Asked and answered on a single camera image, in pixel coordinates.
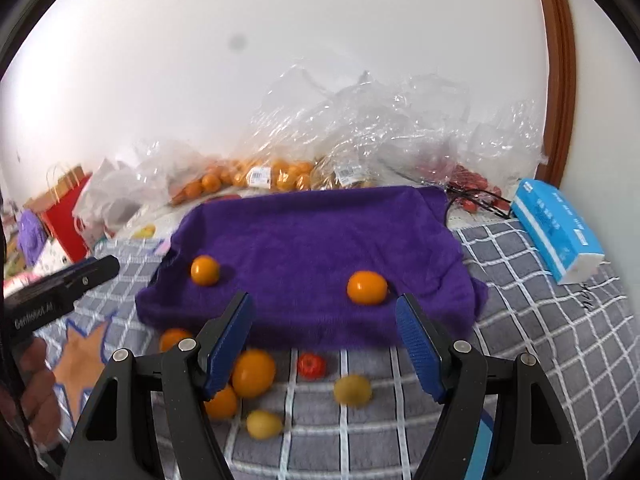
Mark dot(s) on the yellow-green round fruit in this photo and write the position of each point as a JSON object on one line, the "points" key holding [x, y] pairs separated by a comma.
{"points": [[352, 390]]}

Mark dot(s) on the small orange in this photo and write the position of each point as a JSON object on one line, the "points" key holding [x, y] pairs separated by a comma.
{"points": [[172, 340], [367, 287], [205, 270], [222, 404]]}

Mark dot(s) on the brown wooden door frame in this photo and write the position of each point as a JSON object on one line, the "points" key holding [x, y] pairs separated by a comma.
{"points": [[557, 60]]}

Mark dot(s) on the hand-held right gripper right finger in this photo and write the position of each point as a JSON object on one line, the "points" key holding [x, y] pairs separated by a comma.
{"points": [[420, 345]]}

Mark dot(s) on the white plastic bag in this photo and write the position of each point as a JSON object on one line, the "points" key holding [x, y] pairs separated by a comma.
{"points": [[107, 195]]}

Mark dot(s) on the large orange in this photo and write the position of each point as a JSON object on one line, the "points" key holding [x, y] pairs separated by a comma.
{"points": [[255, 372]]}

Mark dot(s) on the red paper bag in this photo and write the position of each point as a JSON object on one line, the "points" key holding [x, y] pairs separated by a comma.
{"points": [[65, 220]]}

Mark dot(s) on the grey checkered blanket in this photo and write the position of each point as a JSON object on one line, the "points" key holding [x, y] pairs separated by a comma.
{"points": [[525, 320]]}

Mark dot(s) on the blue tissue pack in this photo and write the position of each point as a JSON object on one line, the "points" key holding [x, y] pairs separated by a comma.
{"points": [[555, 225]]}

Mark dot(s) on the red tomato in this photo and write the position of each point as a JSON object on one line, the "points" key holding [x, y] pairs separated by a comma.
{"points": [[311, 365]]}

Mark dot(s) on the person's left hand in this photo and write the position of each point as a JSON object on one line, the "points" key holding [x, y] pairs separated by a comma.
{"points": [[37, 385]]}

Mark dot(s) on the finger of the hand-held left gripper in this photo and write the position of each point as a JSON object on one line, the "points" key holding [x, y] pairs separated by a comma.
{"points": [[92, 271]]}

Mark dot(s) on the small yellow fruit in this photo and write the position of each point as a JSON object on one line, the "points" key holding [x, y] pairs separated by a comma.
{"points": [[263, 424]]}

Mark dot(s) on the purple cloth bag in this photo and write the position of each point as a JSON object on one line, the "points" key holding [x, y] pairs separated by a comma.
{"points": [[31, 235]]}

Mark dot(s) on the purple towel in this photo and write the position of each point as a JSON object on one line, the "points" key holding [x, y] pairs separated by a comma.
{"points": [[310, 240]]}

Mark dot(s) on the clear bag of small tangerines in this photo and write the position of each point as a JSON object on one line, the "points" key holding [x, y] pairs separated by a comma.
{"points": [[200, 182]]}

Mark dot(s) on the clear bag of red tomatoes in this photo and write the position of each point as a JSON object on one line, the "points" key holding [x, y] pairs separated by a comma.
{"points": [[465, 175]]}

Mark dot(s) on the labelled clear bag of oranges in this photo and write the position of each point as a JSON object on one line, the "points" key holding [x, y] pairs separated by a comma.
{"points": [[280, 172]]}

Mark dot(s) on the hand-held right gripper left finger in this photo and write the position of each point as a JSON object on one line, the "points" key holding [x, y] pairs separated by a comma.
{"points": [[232, 340]]}

